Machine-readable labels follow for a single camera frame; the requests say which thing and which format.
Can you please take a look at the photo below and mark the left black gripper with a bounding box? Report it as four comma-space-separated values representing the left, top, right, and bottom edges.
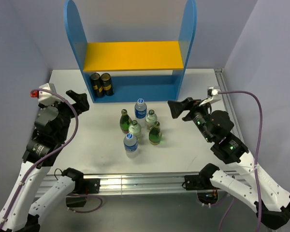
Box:
40, 89, 89, 141

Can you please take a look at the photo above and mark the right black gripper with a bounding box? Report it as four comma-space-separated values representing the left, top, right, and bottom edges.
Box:
166, 96, 213, 142

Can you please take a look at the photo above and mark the clear glass bottle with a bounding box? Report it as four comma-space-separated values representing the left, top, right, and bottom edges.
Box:
145, 109, 158, 131
129, 120, 143, 142

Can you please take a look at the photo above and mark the green glass bottle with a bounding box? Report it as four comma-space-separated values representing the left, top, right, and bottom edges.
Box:
149, 121, 162, 145
119, 109, 131, 133

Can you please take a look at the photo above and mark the blue label water bottle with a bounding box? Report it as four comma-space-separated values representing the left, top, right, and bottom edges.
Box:
123, 133, 138, 159
134, 98, 147, 127

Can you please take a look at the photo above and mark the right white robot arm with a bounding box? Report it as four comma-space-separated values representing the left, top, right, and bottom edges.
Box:
168, 98, 290, 230

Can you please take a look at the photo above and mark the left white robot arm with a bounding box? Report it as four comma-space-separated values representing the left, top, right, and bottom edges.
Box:
0, 88, 89, 232

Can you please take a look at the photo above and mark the blue and yellow shelf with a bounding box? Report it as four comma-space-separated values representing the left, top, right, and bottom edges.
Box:
63, 0, 197, 103

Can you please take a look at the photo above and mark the left black yellow can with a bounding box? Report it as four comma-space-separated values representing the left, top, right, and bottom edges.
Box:
90, 73, 104, 98

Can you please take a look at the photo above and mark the black yellow can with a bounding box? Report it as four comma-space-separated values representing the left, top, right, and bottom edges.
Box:
90, 73, 104, 98
101, 73, 114, 96

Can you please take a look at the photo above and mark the right black yellow can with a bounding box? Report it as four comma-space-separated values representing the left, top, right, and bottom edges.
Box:
101, 73, 114, 96

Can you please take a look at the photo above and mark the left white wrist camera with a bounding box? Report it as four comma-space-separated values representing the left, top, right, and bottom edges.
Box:
30, 83, 60, 106

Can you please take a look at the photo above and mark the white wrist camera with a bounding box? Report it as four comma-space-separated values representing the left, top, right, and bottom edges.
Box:
30, 83, 60, 106
199, 86, 222, 106

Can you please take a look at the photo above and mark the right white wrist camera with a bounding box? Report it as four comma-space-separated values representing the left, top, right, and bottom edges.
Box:
199, 86, 222, 106

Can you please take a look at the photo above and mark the aluminium side rail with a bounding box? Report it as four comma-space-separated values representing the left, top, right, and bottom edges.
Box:
214, 69, 244, 142

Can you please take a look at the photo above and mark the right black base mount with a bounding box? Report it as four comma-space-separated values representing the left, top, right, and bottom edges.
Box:
181, 174, 218, 204

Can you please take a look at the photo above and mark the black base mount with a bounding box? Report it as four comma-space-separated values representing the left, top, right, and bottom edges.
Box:
66, 178, 100, 208
181, 174, 218, 204

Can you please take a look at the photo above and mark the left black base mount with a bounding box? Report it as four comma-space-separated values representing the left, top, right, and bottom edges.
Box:
66, 178, 100, 208

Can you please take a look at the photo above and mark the aluminium front rail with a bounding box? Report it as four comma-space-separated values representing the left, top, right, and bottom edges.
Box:
36, 172, 232, 196

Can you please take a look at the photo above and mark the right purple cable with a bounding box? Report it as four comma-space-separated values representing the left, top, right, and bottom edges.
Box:
217, 90, 263, 232

